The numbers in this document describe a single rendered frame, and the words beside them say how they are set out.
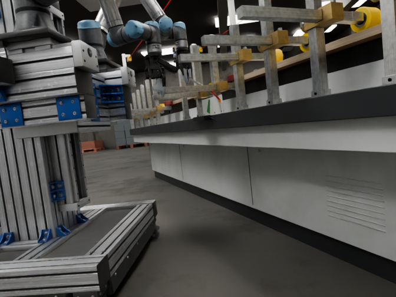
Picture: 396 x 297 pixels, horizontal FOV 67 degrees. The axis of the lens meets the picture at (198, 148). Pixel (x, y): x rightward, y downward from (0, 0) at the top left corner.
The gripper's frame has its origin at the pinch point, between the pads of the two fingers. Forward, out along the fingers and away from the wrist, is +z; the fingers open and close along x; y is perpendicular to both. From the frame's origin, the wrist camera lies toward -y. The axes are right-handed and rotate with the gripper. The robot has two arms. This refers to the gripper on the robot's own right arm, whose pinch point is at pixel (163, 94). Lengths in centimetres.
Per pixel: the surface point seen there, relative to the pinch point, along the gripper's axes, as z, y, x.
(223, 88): -0.7, -31.5, 5.0
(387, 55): 5, -30, 95
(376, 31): -6, -46, 81
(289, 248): 83, -45, 31
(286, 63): -6, -46, 38
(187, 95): -1.4, -22.3, -23.5
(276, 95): 9, -32, 48
